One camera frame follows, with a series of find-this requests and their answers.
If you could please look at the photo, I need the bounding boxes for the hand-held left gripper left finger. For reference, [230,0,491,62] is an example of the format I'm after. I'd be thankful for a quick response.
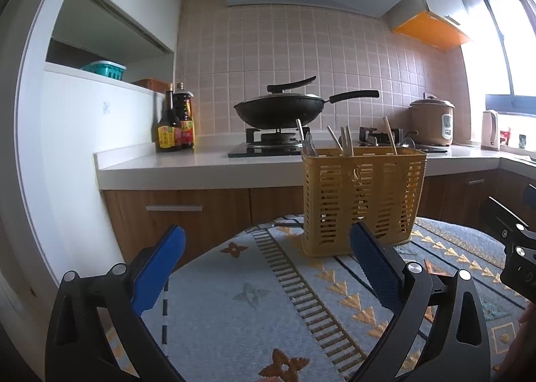
[44,225,187,382]

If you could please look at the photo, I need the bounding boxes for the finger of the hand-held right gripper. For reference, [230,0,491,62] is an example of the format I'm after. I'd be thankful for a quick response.
[479,183,536,242]

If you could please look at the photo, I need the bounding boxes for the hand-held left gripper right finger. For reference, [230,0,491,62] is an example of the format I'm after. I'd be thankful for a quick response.
[348,220,493,382]

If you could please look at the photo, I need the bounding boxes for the yellow slotted utensil basket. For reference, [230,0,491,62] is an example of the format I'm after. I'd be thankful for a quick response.
[300,147,428,258]

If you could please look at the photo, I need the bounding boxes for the white electric kettle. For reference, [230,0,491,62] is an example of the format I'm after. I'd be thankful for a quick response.
[480,109,501,151]

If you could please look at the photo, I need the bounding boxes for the white kitchen countertop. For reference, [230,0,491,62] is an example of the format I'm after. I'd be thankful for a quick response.
[93,141,536,191]

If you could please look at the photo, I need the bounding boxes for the blue patterned tablecloth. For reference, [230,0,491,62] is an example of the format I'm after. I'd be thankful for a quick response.
[105,216,532,382]

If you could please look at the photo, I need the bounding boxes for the beige rice cooker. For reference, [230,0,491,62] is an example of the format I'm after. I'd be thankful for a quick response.
[409,93,456,146]

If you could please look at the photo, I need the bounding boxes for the dark soy sauce bottle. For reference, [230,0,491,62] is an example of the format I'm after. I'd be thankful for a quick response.
[173,82,196,150]
[156,83,183,153]

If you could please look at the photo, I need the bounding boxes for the black gas stove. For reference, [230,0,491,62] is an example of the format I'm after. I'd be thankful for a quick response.
[228,126,451,158]

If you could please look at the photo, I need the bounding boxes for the kitchen window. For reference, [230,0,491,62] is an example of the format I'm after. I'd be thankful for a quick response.
[458,0,536,120]

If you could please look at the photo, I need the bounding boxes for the black wok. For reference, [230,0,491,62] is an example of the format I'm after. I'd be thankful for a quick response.
[233,90,380,132]

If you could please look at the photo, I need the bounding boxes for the brown woven basket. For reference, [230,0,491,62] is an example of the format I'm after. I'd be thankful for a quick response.
[133,78,169,92]

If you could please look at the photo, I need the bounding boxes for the teal plastic basket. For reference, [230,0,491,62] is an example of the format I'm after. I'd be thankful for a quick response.
[80,60,127,81]

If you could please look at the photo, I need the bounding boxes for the orange wall cabinet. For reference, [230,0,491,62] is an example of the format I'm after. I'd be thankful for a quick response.
[391,0,474,50]

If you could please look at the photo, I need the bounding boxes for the wok lid with black handle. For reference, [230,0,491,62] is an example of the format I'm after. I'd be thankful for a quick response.
[240,76,324,105]

